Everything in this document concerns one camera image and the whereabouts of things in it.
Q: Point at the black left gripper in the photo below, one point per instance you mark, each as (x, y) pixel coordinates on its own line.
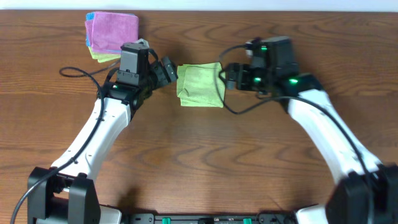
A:
(166, 76)

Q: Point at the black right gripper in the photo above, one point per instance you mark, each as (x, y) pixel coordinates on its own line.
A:
(235, 70)

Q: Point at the green microfiber cloth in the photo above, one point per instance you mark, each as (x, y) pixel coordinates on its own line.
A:
(196, 85)

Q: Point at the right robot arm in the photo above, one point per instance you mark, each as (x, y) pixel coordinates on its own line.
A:
(366, 189)

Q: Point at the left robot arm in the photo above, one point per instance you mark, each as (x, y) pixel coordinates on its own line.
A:
(65, 192)

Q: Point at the green folded cloth in stack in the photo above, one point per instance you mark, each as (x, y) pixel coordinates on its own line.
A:
(103, 57)

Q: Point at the pink folded cloth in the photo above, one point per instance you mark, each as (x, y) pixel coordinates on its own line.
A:
(113, 31)

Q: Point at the blue folded cloth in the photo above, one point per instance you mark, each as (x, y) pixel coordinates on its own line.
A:
(89, 18)

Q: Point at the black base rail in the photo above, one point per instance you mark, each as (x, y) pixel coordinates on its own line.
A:
(260, 218)

